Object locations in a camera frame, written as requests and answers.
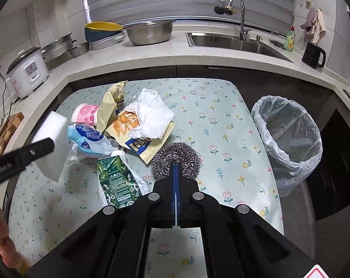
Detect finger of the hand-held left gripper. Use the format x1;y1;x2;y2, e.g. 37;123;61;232
18;138;55;166

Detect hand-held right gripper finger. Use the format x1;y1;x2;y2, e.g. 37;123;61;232
26;164;178;278
177;164;319;278

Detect white sponge block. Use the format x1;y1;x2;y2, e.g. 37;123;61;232
31;111;71;183

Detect steel wool scrubber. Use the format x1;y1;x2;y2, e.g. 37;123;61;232
151;142;201;184

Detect yellow snack wrapper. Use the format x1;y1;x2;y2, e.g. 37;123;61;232
105;108;176;165

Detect pink paper cup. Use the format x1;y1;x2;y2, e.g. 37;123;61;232
71;103;101;127

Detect trash bin with clear liner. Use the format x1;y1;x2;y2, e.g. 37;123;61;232
250;95;323;198

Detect person's left hand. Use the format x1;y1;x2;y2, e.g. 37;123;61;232
0;200;29;269

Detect checkered wooden cutting board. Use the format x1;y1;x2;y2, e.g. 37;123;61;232
0;112;25;160

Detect blue white plastic bag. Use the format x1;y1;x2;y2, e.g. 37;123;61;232
67;123;119;161

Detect green drink carton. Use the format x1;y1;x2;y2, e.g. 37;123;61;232
97;151;151;209

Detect white paper towel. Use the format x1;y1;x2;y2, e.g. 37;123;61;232
124;88;176;139

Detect white rice cooker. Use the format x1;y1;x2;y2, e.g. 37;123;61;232
5;46;49;99

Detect beige snack bag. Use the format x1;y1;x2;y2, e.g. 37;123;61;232
96;81;129;134

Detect stacked steel pots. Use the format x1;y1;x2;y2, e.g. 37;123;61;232
41;32;77;63

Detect small steel bowl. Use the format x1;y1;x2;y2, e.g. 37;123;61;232
68;42;91;58

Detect yellow and blue basin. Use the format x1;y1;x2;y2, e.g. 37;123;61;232
84;22;124;42

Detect stainless steel sink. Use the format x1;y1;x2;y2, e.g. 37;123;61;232
186;32;293;63

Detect steel colander bowl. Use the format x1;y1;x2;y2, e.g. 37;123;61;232
123;20;177;46

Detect black built-in oven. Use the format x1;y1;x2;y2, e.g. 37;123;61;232
305;108;350;222

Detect chrome faucet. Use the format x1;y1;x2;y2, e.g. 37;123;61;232
228;0;251;41

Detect black faucet filter head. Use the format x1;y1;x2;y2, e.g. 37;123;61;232
214;0;238;16

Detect green dish soap bottle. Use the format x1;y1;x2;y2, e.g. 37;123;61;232
284;26;297;53

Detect black electric kettle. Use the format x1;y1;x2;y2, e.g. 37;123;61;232
301;41;327;69

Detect purple hanging cloth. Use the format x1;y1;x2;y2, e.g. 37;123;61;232
300;8;317;34

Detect beige hanging cloth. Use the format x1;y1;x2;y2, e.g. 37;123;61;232
310;10;326;44

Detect black power cord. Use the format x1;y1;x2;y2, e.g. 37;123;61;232
0;66;22;116

